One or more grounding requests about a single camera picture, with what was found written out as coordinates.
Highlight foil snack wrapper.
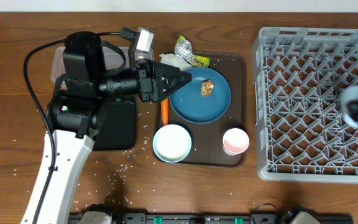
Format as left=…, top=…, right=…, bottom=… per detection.
left=174, top=35, right=210, bottom=67

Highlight grey dishwasher rack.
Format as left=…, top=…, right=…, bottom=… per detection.
left=252, top=27, right=358, bottom=184

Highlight small light blue cup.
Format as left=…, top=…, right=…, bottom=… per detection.
left=339, top=85, right=358, bottom=129

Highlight brown serving tray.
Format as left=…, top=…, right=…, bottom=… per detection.
left=168, top=52, right=247, bottom=167

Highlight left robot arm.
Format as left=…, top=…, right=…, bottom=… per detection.
left=22, top=28, right=191, bottom=223

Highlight orange carrot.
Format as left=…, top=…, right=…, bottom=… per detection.
left=160, top=98, right=170, bottom=126

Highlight white pink cup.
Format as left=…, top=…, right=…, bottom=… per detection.
left=223, top=128, right=250, bottom=156

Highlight white crumpled napkin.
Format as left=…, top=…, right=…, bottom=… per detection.
left=159, top=54, right=193, bottom=71

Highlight blue plate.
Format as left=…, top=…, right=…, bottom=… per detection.
left=170, top=67, right=231, bottom=124

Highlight light blue rice bowl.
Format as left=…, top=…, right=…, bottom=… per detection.
left=152, top=124, right=192, bottom=163

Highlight black plastic bin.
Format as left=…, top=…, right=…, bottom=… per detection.
left=93, top=96, right=136, bottom=151

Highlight brown food scrap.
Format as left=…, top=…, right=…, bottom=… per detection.
left=200, top=79, right=214, bottom=96

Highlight clear plastic bin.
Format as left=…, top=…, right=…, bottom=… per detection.
left=51, top=47, right=154, bottom=83

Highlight black rail at table edge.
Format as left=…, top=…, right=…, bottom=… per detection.
left=67, top=204, right=354, bottom=224

